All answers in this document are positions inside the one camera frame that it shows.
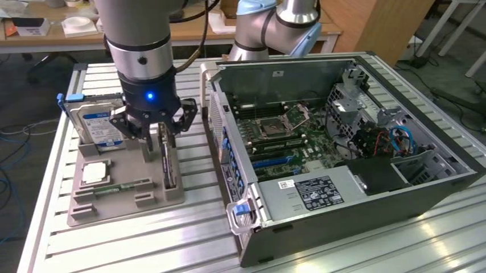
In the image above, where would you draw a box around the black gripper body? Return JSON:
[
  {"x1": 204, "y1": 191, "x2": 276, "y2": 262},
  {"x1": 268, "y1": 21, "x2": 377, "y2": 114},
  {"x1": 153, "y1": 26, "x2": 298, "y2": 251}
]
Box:
[{"x1": 117, "y1": 67, "x2": 184, "y2": 122}]

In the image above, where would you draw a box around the blue wire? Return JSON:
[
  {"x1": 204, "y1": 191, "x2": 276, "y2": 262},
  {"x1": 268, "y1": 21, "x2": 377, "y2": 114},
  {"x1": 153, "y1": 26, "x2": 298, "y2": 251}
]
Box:
[{"x1": 389, "y1": 125, "x2": 418, "y2": 156}]

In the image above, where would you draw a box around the white paper stack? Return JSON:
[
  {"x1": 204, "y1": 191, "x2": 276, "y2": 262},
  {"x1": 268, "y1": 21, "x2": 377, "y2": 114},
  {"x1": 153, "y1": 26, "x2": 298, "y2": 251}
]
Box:
[{"x1": 208, "y1": 11, "x2": 240, "y2": 35}]

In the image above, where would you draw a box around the wooden desk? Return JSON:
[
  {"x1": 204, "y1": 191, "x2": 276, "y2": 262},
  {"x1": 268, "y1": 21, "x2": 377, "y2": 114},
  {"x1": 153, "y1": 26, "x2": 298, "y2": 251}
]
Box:
[{"x1": 0, "y1": 0, "x2": 344, "y2": 62}]

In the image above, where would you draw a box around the metal socket cover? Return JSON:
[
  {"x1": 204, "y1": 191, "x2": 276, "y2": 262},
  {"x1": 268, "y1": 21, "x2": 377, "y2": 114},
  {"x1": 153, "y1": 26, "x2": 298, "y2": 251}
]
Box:
[{"x1": 281, "y1": 102, "x2": 317, "y2": 134}]

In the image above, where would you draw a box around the black chair base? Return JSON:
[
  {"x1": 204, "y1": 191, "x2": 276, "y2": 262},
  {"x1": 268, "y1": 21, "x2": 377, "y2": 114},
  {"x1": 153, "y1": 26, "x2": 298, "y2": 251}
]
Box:
[{"x1": 22, "y1": 52, "x2": 81, "y2": 84}]

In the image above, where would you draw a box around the green and black GPU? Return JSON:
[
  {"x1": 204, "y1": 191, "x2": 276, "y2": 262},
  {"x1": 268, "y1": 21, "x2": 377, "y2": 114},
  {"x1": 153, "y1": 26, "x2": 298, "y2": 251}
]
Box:
[{"x1": 158, "y1": 122, "x2": 180, "y2": 190}]

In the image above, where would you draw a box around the open black PC case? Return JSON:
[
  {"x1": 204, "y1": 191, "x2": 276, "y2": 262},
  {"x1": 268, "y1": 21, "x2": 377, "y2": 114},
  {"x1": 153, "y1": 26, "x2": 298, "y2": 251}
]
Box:
[{"x1": 200, "y1": 53, "x2": 486, "y2": 268}]

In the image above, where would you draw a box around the grey power supply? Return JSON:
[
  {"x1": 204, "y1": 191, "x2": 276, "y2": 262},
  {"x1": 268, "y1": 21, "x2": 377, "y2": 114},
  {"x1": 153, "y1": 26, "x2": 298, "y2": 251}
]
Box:
[{"x1": 258, "y1": 166, "x2": 372, "y2": 222}]

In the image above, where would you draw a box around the green RAM stick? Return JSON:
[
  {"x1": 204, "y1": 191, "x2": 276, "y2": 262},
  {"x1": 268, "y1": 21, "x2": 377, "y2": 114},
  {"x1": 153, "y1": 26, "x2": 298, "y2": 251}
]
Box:
[{"x1": 93, "y1": 183, "x2": 137, "y2": 196}]

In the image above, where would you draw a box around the blue floor cable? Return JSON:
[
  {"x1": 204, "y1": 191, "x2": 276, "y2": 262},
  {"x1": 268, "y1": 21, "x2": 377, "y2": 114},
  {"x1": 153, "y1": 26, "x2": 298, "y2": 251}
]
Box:
[{"x1": 0, "y1": 133, "x2": 33, "y2": 243}]

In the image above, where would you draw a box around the grey metal drive cage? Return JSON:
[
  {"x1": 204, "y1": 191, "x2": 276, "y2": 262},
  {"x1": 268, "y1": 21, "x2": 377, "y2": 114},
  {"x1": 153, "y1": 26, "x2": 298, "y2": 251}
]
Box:
[{"x1": 325, "y1": 68, "x2": 382, "y2": 127}]

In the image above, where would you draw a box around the green motherboard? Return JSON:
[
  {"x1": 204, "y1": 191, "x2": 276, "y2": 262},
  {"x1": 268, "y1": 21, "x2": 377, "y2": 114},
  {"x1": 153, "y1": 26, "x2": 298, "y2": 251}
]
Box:
[{"x1": 230, "y1": 95, "x2": 350, "y2": 183}]

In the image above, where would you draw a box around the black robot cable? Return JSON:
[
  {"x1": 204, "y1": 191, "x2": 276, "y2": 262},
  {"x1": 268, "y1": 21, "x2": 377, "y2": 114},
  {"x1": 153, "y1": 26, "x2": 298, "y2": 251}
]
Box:
[{"x1": 169, "y1": 0, "x2": 213, "y2": 73}]

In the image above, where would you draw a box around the black installed RAM stick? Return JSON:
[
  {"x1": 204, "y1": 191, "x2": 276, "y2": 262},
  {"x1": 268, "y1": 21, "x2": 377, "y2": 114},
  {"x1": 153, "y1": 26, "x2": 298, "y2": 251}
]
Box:
[{"x1": 250, "y1": 136, "x2": 309, "y2": 152}]

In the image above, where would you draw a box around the black floor stand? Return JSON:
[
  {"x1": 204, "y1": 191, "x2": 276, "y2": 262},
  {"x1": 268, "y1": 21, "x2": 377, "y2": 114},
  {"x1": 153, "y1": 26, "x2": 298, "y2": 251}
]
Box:
[{"x1": 433, "y1": 86, "x2": 486, "y2": 115}]

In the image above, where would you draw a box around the grey parts rack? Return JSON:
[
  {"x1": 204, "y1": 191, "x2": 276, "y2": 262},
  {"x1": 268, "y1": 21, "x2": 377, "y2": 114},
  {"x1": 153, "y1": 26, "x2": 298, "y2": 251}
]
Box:
[{"x1": 66, "y1": 109, "x2": 188, "y2": 228}]

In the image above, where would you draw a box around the grey disk bay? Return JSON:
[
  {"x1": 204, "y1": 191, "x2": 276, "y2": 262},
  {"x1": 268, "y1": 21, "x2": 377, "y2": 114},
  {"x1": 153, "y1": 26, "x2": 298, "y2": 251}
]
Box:
[{"x1": 390, "y1": 149, "x2": 461, "y2": 186}]

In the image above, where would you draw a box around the CPU socket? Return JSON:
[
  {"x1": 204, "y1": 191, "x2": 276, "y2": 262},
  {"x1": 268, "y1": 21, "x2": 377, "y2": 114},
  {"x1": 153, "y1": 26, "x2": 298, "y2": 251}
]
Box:
[{"x1": 257, "y1": 118, "x2": 290, "y2": 140}]

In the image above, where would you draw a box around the silver CPU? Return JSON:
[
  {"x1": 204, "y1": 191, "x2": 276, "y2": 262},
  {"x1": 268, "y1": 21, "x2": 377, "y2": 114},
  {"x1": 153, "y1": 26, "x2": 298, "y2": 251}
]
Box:
[{"x1": 82, "y1": 163, "x2": 110, "y2": 185}]

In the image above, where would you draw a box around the white box with black lid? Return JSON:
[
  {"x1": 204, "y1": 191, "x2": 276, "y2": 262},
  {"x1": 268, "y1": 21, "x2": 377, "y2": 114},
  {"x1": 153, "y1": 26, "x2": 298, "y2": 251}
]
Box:
[{"x1": 10, "y1": 17, "x2": 51, "y2": 37}]

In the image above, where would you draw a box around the white table frame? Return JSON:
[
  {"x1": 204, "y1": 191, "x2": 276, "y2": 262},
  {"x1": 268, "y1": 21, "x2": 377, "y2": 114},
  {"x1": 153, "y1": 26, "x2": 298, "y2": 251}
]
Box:
[{"x1": 416, "y1": 0, "x2": 486, "y2": 77}]

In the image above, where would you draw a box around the hard disk with blue caddy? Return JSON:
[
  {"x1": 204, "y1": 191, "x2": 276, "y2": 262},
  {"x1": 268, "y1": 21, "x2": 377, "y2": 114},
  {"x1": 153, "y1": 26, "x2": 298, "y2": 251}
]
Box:
[{"x1": 57, "y1": 90, "x2": 133, "y2": 151}]

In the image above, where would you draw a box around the red wire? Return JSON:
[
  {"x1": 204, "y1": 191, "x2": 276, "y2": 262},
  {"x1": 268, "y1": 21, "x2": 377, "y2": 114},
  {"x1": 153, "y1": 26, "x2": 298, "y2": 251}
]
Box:
[{"x1": 373, "y1": 133, "x2": 392, "y2": 156}]

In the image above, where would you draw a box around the blue expansion slot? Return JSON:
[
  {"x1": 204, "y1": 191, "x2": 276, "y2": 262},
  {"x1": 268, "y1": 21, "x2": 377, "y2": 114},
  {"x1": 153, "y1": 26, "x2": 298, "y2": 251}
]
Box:
[{"x1": 252, "y1": 155, "x2": 300, "y2": 169}]

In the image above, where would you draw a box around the wooden cabinet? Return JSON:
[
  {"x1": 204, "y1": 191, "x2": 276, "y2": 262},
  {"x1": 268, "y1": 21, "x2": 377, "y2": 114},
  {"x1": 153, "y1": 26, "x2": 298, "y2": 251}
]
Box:
[{"x1": 334, "y1": 0, "x2": 439, "y2": 66}]

